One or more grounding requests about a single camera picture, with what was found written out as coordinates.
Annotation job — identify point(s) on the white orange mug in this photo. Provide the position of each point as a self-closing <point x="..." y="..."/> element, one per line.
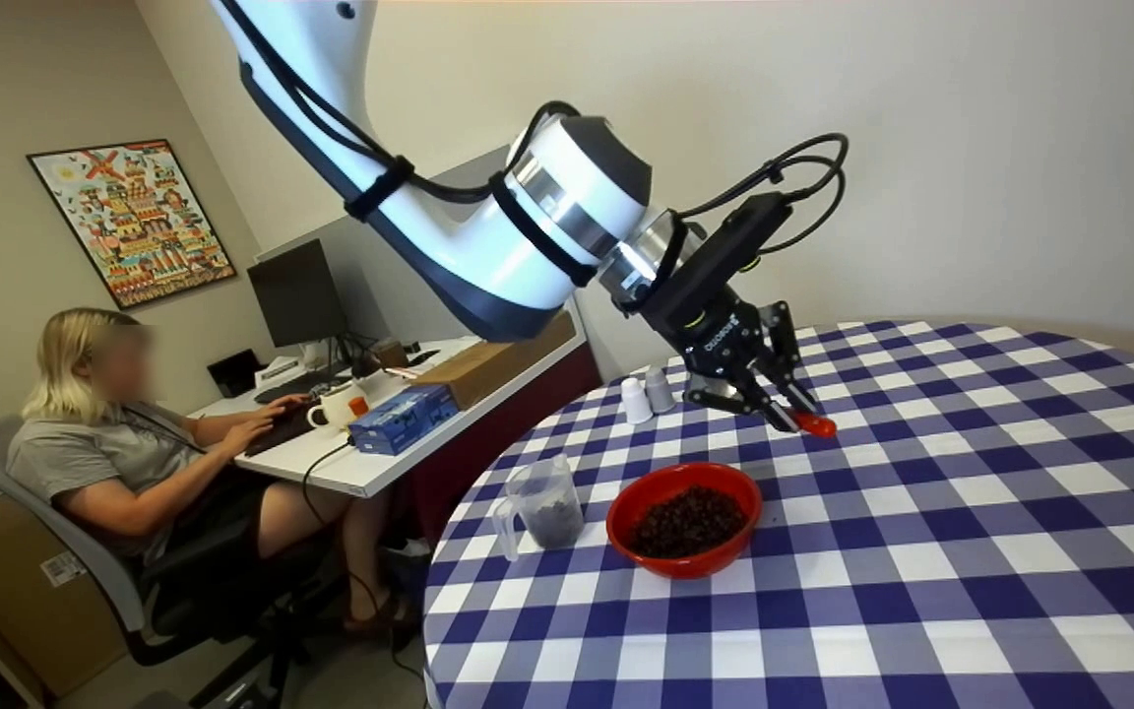
<point x="338" y="412"/>

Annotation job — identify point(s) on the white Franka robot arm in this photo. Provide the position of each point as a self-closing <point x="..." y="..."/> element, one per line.
<point x="461" y="223"/>

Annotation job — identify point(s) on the small white plastic bottle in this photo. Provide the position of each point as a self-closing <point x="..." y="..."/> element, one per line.
<point x="636" y="400"/>

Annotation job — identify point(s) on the blue white checked tablecloth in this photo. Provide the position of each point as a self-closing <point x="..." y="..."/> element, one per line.
<point x="922" y="563"/>

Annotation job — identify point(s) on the red plastic bowl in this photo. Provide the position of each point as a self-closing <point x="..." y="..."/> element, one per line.
<point x="688" y="523"/>

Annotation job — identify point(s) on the seated blonde person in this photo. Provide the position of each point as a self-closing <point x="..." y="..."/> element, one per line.
<point x="136" y="458"/>

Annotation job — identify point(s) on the framed colourful wall picture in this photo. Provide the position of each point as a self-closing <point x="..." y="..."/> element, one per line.
<point x="136" y="223"/>

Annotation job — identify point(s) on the black keyboard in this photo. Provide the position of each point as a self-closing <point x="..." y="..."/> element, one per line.
<point x="281" y="428"/>

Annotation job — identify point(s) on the clear plastic measuring cup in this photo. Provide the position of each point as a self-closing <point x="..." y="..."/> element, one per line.
<point x="545" y="505"/>

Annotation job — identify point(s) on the black computer monitor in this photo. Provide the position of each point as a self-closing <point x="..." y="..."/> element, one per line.
<point x="298" y="296"/>

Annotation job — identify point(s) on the long brown cardboard box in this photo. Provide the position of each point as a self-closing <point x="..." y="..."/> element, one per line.
<point x="503" y="361"/>

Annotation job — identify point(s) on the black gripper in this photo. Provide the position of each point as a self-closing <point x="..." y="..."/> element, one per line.
<point x="712" y="308"/>

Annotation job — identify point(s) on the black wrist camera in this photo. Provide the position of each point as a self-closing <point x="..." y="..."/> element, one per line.
<point x="750" y="229"/>

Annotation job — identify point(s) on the large brown cardboard carton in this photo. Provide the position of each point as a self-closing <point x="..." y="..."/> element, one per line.
<point x="3" y="602"/>

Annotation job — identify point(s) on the white office desk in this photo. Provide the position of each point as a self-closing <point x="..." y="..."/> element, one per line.
<point x="373" y="467"/>

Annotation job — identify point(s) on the grey office chair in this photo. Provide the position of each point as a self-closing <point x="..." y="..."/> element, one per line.
<point x="79" y="563"/>

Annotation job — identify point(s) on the blue cardboard box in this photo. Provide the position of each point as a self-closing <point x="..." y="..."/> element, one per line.
<point x="403" y="418"/>

